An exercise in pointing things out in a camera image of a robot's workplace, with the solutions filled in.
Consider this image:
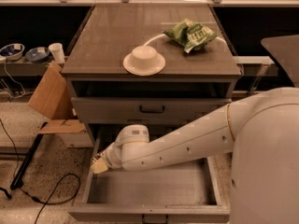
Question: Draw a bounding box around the white paper cup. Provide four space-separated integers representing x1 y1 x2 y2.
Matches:
49 43 65 64

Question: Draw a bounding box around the open grey middle drawer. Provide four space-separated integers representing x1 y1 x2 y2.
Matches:
67 125 233 224

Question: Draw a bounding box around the green chip bag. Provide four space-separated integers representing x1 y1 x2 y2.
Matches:
163 19 218 53

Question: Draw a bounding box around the black left table leg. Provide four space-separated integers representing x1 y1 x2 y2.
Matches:
10 133 44 190

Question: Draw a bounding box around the white cable left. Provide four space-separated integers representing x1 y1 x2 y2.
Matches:
0 57 27 100

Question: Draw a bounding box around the blue bowl right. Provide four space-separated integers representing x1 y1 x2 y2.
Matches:
25 47 50 63

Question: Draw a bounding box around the orange can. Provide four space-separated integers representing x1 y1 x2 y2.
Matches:
93 151 105 161

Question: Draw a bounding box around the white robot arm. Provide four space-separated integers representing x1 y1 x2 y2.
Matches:
91 87 299 224

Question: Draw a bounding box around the brown cardboard box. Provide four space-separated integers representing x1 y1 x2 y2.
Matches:
28 62 85 134

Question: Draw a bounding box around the white upside-down bowl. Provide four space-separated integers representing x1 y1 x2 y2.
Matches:
123 46 165 76

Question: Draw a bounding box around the grey drawer cabinet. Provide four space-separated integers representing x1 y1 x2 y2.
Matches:
63 3 241 140

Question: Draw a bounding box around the black floor cable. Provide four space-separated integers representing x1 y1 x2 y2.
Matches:
0 119 81 224

